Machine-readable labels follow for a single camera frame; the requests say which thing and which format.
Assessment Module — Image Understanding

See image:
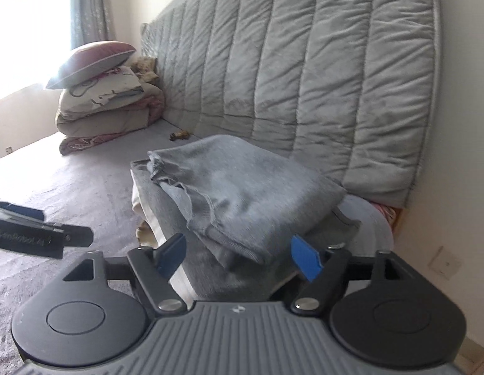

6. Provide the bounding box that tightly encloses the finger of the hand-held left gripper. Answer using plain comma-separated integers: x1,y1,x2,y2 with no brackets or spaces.
45,222,94,248
0,200,45,221

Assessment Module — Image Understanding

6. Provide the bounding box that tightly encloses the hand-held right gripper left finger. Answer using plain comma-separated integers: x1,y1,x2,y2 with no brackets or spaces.
62,233,187,315

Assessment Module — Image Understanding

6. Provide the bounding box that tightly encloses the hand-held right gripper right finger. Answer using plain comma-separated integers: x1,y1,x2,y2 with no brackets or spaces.
291,235,416,316

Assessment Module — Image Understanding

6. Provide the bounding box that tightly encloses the grey knit sweater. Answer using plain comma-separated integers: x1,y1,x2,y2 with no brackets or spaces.
131,135,362,301

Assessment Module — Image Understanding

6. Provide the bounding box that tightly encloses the stack of folded clothes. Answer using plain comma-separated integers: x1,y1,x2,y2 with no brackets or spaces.
133,187,403,301

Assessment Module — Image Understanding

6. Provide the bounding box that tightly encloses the folded grey pink duvet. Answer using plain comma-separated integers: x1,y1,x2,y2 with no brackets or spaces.
57,82,166,157

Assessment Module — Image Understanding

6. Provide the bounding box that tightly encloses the white printed pillow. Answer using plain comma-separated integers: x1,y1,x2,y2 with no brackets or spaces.
57,66,145,112

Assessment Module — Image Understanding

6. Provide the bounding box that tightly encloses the pink velvet pillow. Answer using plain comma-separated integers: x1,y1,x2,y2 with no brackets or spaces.
45,41,137,90

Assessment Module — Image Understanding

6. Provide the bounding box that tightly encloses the floral cushion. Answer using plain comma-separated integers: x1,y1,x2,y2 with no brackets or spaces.
131,57,159,83

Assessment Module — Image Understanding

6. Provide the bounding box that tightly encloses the window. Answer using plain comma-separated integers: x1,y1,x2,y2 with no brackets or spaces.
0,0,73,90

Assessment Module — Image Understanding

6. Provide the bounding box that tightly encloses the grey quilted headboard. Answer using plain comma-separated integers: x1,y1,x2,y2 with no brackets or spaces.
141,0,442,208

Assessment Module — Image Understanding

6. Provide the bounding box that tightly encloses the silvery curtain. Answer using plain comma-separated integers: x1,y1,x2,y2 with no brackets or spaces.
68,0,112,51

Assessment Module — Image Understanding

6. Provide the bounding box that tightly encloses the white wall socket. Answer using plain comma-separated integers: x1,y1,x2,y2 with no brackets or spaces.
429,246,461,280

